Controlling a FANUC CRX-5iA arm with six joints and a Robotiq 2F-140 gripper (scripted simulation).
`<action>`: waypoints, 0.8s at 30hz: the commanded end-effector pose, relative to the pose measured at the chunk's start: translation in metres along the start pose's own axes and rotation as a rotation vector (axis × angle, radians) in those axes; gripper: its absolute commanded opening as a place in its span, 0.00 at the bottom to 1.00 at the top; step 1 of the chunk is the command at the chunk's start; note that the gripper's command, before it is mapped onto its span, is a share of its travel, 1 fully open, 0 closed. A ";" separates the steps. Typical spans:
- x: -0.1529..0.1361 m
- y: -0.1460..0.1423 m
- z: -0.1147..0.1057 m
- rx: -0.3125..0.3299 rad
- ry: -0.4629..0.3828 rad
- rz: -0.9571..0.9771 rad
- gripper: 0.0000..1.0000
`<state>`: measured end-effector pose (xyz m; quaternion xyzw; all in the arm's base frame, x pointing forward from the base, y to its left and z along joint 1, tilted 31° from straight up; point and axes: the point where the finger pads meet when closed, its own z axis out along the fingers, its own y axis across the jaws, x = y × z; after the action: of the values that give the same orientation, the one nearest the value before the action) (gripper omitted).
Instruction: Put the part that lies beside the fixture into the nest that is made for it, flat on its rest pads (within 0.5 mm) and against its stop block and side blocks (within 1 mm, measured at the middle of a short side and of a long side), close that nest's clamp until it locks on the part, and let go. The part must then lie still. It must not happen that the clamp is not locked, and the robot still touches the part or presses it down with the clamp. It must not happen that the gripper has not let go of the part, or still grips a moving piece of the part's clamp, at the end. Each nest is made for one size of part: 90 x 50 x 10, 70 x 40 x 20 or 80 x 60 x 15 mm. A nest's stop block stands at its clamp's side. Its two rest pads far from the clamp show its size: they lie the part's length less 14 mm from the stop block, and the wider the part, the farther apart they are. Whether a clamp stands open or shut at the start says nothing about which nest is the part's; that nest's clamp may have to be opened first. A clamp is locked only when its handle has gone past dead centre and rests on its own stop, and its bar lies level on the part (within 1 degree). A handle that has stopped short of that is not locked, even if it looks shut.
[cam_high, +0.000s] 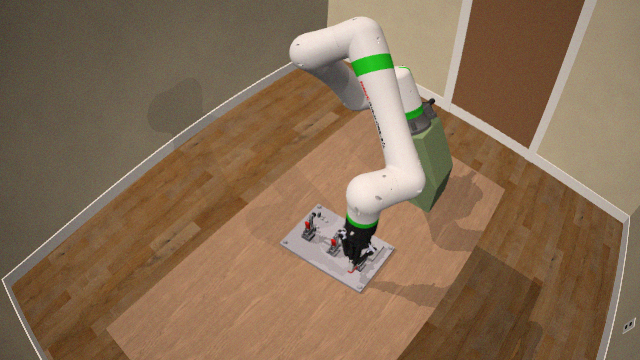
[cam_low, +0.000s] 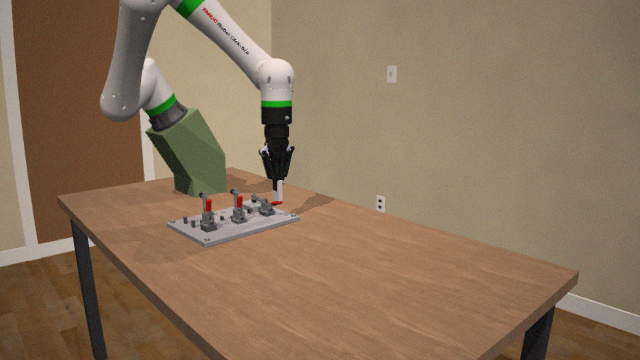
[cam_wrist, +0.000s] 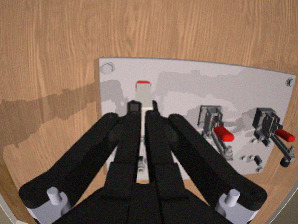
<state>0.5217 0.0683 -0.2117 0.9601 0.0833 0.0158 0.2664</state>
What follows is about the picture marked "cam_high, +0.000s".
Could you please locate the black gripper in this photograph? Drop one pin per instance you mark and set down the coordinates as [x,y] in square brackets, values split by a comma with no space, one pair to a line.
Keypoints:
[352,250]

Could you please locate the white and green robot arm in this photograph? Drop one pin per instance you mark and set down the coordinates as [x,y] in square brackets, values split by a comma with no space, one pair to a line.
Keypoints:
[374,86]

